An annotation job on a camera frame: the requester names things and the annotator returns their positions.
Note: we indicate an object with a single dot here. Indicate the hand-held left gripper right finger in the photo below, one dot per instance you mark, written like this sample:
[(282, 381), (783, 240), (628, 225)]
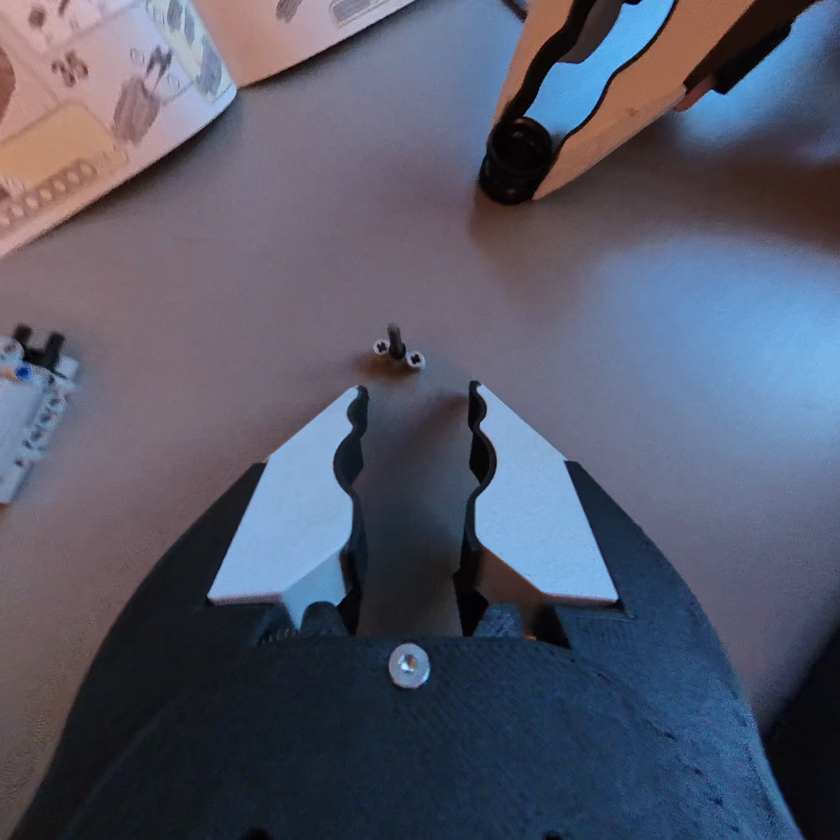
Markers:
[(538, 518)]

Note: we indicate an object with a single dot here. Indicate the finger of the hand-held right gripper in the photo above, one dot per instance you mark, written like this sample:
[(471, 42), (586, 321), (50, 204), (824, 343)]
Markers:
[(643, 92), (518, 59)]

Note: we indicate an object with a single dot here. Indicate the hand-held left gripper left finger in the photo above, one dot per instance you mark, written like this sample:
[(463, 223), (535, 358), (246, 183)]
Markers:
[(289, 525)]

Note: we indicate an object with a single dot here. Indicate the black toy wheel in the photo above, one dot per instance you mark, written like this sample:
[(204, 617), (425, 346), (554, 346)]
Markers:
[(515, 157)]

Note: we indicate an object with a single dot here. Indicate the grey connector with black axle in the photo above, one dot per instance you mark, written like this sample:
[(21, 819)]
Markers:
[(397, 351)]

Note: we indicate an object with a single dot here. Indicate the grey toy beam assembly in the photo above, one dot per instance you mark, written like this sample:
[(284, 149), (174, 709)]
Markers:
[(33, 407)]

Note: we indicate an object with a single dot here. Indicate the instruction booklet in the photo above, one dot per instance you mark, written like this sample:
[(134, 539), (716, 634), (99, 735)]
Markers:
[(131, 98)]

